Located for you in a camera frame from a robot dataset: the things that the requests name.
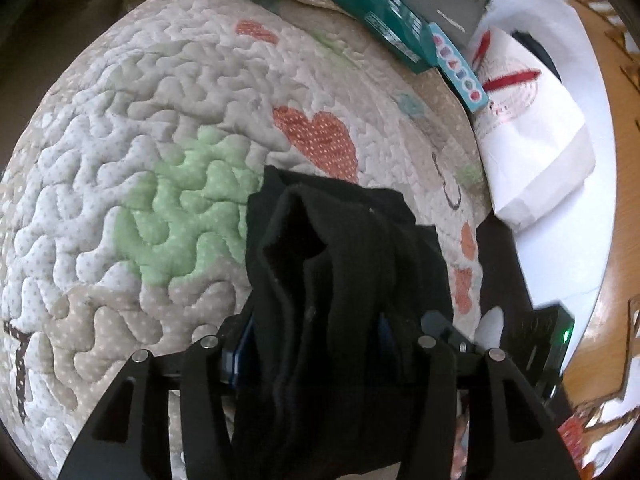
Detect quilted patchwork blanket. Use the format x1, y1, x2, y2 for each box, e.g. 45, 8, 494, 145
0, 0, 493, 480

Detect light blue flat box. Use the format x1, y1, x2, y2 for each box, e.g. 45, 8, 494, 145
429, 22, 488, 113

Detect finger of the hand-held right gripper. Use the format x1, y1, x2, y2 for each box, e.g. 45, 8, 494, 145
422, 311, 482, 357

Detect white pillow with red print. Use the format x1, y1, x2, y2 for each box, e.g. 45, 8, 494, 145
470, 0, 598, 231

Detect black pants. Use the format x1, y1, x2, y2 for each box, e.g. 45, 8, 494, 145
231, 165, 458, 480

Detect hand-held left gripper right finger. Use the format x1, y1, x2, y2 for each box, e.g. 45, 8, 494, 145
377, 312, 581, 480

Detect green cardboard box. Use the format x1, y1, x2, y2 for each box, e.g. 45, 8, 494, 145
285, 0, 438, 75

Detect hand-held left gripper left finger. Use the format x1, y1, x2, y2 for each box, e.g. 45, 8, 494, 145
57, 310, 258, 480

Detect dark brown cloth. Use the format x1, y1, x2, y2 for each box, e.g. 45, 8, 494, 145
475, 215, 556, 351

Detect person's white sock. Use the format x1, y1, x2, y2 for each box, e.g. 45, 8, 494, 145
475, 307, 506, 348

